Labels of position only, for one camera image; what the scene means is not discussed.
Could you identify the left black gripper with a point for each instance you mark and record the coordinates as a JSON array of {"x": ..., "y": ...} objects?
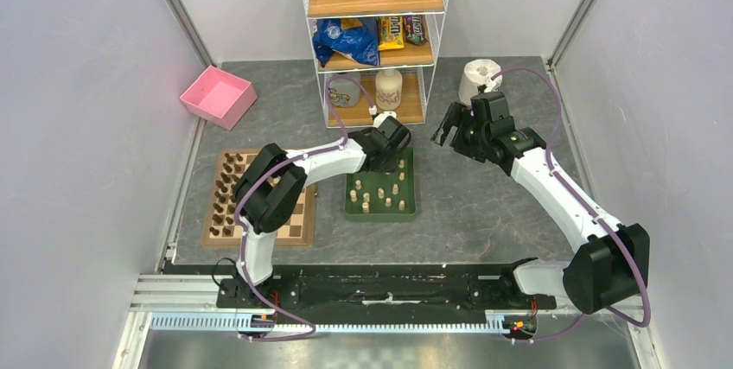
[{"x": 390, "y": 166}]

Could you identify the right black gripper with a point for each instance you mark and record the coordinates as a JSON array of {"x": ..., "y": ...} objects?
[{"x": 456, "y": 114}]

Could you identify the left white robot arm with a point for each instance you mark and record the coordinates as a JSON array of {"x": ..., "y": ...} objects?
[{"x": 267, "y": 193}]

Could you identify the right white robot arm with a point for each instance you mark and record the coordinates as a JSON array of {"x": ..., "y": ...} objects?
[{"x": 610, "y": 262}]

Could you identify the wooden chess board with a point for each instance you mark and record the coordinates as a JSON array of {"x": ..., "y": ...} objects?
[{"x": 299, "y": 230}]

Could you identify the green metal tray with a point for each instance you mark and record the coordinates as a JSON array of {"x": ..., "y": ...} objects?
[{"x": 372, "y": 181}]

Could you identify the white toilet paper roll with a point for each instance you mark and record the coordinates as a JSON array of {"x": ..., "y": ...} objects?
[{"x": 475, "y": 73}]

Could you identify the white patterned bottle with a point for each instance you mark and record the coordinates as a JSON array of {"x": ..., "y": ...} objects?
[{"x": 388, "y": 84}]

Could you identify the grey patterned mug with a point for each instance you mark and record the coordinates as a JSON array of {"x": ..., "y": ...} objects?
[{"x": 344, "y": 89}]

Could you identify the brown candy bag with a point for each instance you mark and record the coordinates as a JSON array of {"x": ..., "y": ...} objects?
[{"x": 416, "y": 32}]

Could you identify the blue snack bag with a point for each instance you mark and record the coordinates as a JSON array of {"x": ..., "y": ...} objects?
[{"x": 357, "y": 39}]

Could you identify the yellow candy bag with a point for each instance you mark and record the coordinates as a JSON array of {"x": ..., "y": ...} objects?
[{"x": 391, "y": 33}]

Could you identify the pink plastic bin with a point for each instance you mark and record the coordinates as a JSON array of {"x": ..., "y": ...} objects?
[{"x": 219, "y": 97}]

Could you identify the white wire wooden shelf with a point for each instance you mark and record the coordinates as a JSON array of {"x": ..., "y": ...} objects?
[{"x": 416, "y": 63}]

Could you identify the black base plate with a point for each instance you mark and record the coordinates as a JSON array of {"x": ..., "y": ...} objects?
[{"x": 471, "y": 286}]

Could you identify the aluminium rail frame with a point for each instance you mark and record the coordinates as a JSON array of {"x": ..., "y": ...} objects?
[{"x": 181, "y": 325}]

